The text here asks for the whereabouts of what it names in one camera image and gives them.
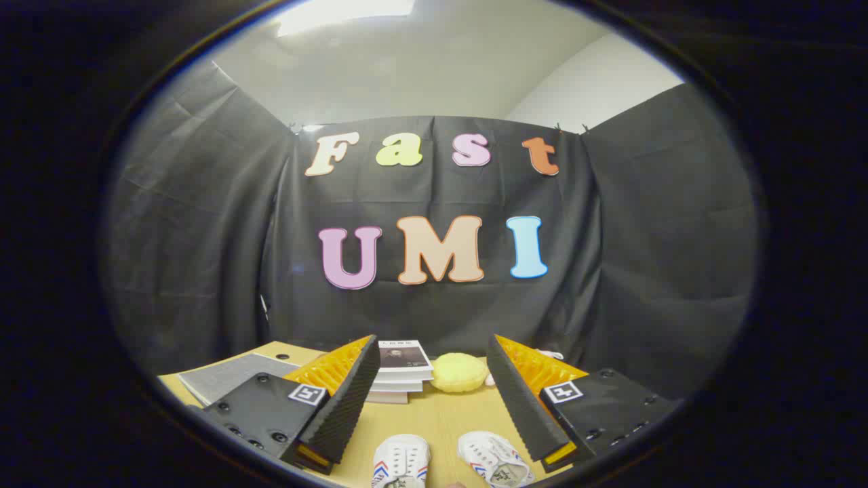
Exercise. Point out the pink and green plush toy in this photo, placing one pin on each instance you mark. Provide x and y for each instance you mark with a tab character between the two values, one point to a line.
550	354

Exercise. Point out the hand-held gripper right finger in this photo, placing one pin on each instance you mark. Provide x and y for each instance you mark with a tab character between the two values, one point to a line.
519	400

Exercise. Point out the grey fabric storage box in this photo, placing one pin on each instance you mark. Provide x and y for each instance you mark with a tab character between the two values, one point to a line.
230	376

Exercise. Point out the white book with portrait cover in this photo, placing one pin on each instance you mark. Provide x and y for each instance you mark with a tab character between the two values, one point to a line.
403	356

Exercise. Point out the black backdrop cloth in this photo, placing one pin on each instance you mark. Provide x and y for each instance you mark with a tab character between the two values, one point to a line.
203	237

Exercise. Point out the white canvas shoe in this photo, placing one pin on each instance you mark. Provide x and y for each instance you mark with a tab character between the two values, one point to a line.
495	457
400	461

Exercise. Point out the ceiling light panel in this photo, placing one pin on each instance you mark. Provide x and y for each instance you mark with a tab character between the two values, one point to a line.
339	13

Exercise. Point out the yellow plush cushion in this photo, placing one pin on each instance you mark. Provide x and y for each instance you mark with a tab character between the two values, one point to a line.
460	373

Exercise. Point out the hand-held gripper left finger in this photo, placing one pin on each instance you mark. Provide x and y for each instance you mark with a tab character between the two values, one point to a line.
352	400

